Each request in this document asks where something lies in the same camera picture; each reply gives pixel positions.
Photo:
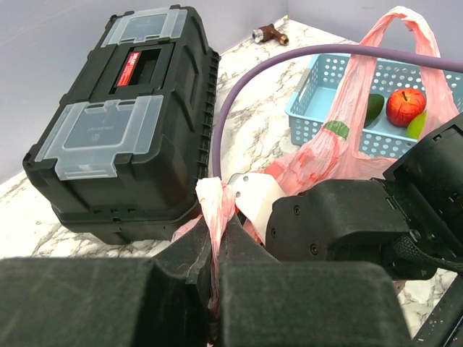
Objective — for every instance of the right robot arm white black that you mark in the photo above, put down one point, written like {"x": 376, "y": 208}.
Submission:
{"x": 409, "y": 222}

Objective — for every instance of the dark green fake avocado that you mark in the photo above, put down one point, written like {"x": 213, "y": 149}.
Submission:
{"x": 374, "y": 108}

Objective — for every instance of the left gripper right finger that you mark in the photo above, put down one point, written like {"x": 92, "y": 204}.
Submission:
{"x": 264, "y": 302}

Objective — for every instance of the green fake pear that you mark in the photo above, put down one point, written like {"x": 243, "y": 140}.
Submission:
{"x": 415, "y": 127}

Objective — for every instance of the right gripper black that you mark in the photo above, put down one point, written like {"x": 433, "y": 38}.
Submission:
{"x": 336, "y": 219}

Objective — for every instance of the red fake apple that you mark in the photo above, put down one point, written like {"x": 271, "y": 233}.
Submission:
{"x": 404, "y": 105}

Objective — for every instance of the pink plastic bag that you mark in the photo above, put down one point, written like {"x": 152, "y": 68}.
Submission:
{"x": 333, "y": 152}

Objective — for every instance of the black plastic toolbox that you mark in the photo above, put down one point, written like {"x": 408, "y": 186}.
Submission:
{"x": 121, "y": 157}

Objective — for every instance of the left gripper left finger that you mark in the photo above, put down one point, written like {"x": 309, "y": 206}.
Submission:
{"x": 110, "y": 301}

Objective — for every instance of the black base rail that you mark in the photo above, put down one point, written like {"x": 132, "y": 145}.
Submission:
{"x": 443, "y": 328}

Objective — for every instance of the blue plastic basket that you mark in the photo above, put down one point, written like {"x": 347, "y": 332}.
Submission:
{"x": 328, "y": 96}

